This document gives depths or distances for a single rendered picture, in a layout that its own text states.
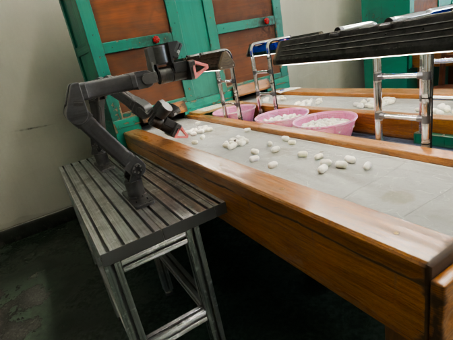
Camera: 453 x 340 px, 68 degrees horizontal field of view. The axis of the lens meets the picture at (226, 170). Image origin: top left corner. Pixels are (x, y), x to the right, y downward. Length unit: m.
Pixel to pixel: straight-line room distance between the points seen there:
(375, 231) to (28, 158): 2.71
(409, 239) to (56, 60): 2.75
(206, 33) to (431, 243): 1.96
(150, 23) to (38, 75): 1.13
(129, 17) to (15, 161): 1.49
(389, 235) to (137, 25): 1.84
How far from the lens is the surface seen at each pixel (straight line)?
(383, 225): 0.71
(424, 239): 0.68
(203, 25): 2.35
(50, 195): 3.12
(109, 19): 2.15
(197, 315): 1.23
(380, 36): 0.92
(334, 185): 0.93
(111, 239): 1.06
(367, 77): 4.35
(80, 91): 1.15
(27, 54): 3.01
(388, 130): 1.50
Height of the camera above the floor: 1.13
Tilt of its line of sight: 20 degrees down
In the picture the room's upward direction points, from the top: 11 degrees counter-clockwise
